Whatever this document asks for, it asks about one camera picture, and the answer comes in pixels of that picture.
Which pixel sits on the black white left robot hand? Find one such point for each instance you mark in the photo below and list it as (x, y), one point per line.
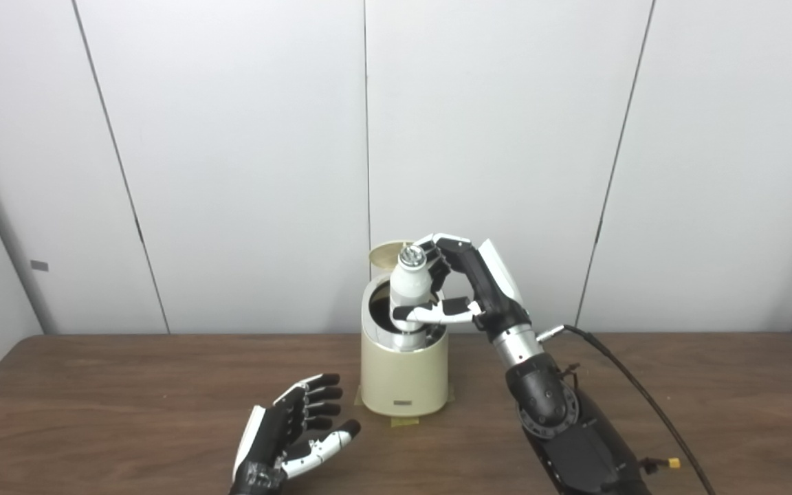
(269, 433)

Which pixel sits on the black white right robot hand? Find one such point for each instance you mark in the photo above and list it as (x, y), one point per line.
(492, 289)

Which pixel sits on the small white plastic bottle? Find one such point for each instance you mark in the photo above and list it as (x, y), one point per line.
(408, 285)

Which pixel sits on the cream round bin lid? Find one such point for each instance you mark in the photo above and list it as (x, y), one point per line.
(383, 256)

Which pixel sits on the cream-colored bin body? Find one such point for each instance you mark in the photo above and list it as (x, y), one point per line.
(403, 378)

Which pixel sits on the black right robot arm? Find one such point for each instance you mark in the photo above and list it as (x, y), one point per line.
(554, 419)

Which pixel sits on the grey wall tag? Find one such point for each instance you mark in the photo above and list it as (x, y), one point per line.
(39, 265)

